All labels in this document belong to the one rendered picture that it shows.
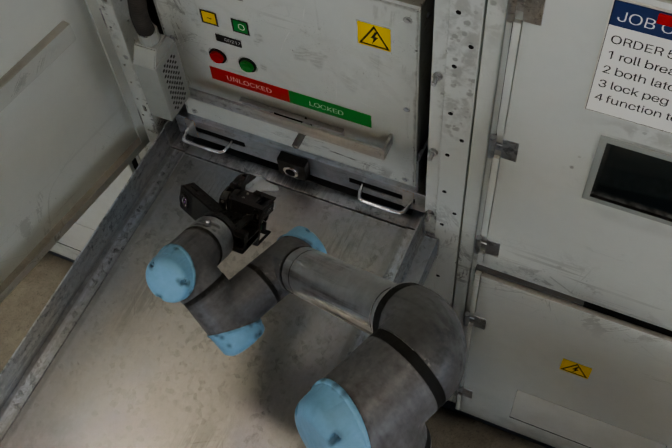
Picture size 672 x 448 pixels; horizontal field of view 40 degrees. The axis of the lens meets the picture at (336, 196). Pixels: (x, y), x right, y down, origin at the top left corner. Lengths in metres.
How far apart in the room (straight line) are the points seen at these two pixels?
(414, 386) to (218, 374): 0.68
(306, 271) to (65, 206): 0.71
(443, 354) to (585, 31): 0.44
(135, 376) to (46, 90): 0.53
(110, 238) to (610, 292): 0.94
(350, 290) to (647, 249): 0.54
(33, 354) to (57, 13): 0.60
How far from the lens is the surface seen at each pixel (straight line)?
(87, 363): 1.73
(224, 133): 1.85
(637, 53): 1.21
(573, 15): 1.19
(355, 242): 1.75
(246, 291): 1.38
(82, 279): 1.80
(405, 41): 1.43
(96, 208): 2.36
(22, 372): 1.75
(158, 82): 1.62
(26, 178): 1.77
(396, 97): 1.54
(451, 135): 1.48
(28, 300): 2.85
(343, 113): 1.63
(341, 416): 1.02
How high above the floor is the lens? 2.36
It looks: 57 degrees down
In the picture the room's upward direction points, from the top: 6 degrees counter-clockwise
